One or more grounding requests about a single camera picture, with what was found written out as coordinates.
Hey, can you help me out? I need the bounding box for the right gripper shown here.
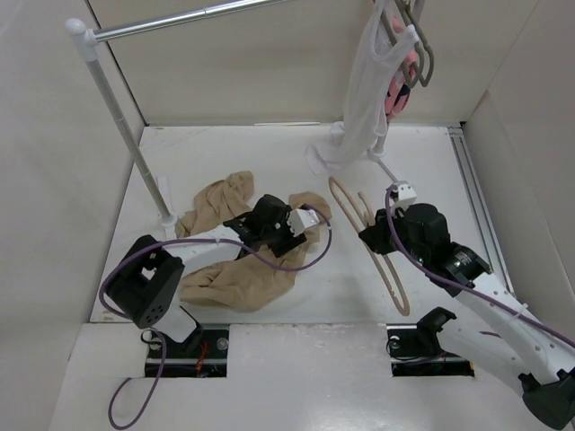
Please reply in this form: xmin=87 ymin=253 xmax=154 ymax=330
xmin=358 ymin=206 xmax=429 ymax=264

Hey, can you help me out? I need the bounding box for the wooden clothes hanger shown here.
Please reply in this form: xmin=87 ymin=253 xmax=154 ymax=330
xmin=328 ymin=176 xmax=411 ymax=317

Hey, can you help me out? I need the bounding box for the beige t shirt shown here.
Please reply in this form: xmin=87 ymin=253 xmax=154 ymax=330
xmin=175 ymin=171 xmax=320 ymax=312

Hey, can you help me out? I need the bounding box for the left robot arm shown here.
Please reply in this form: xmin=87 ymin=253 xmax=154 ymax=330
xmin=102 ymin=194 xmax=320 ymax=356

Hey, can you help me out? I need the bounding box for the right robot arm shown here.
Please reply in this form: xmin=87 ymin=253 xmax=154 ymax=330
xmin=358 ymin=204 xmax=574 ymax=430

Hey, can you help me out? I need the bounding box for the grey clothes hanger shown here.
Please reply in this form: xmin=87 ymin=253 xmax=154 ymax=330
xmin=395 ymin=0 xmax=435 ymax=89

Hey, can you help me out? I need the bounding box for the white tank top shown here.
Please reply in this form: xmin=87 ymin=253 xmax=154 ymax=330
xmin=305 ymin=1 xmax=420 ymax=174

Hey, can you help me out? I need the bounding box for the pink patterned garment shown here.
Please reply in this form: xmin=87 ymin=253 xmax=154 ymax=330
xmin=382 ymin=13 xmax=418 ymax=125

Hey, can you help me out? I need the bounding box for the white clothes rack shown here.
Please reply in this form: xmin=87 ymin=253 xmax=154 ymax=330
xmin=65 ymin=0 xmax=432 ymax=242

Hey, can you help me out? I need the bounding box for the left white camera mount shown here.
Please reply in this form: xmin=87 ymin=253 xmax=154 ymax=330
xmin=287 ymin=208 xmax=320 ymax=237

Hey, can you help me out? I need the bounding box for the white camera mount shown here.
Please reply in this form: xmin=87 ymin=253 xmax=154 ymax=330
xmin=390 ymin=180 xmax=417 ymax=210
xmin=287 ymin=208 xmax=320 ymax=237

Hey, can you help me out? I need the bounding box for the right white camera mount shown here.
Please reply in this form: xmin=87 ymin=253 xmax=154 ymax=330
xmin=390 ymin=180 xmax=417 ymax=210

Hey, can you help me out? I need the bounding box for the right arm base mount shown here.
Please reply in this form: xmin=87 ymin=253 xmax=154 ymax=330
xmin=385 ymin=324 xmax=475 ymax=378

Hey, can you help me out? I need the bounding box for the aluminium rail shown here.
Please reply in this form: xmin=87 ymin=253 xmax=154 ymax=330
xmin=447 ymin=127 xmax=509 ymax=285

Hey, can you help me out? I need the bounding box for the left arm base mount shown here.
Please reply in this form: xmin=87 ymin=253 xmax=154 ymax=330
xmin=140 ymin=325 xmax=229 ymax=378

